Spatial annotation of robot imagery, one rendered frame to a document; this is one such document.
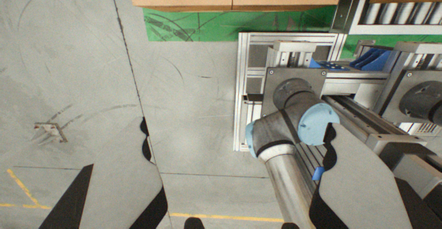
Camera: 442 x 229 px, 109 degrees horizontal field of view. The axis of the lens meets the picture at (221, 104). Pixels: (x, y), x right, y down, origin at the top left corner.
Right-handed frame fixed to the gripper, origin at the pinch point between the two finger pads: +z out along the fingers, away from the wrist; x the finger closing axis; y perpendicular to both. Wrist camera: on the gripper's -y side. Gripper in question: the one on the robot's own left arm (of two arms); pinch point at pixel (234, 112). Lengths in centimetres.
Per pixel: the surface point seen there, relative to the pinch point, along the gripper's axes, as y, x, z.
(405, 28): -5, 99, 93
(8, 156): 123, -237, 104
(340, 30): -3, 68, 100
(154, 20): -9, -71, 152
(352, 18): -10, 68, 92
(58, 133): 126, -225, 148
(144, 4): -17, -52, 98
